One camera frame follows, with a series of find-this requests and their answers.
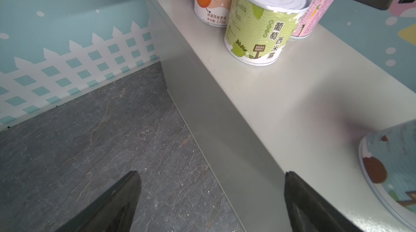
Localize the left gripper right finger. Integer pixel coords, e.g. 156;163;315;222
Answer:
284;171;361;232

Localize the green label can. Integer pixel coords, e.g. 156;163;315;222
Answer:
224;0;313;66

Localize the beige metal cabinet counter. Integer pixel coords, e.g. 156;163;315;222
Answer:
147;0;416;232

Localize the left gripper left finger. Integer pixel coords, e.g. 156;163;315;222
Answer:
57;171;141;232

